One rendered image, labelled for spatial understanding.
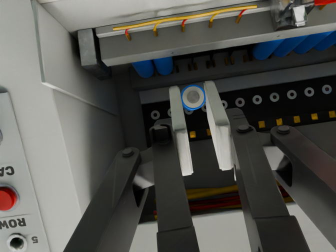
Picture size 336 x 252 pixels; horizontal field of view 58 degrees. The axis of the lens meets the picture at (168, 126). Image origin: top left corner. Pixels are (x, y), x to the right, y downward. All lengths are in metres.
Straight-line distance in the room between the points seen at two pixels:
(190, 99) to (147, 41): 0.06
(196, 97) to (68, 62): 0.09
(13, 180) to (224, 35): 0.18
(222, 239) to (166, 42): 0.15
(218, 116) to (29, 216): 0.14
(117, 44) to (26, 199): 0.13
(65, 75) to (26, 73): 0.03
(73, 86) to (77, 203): 0.08
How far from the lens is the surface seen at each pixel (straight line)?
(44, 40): 0.20
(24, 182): 0.22
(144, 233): 0.23
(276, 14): 0.23
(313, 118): 0.39
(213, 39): 0.24
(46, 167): 0.22
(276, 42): 0.29
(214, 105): 0.18
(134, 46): 0.24
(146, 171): 0.15
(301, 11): 0.22
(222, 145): 0.16
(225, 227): 0.23
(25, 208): 0.23
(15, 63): 0.21
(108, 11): 0.22
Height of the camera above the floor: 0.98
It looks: 12 degrees up
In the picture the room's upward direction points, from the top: 171 degrees clockwise
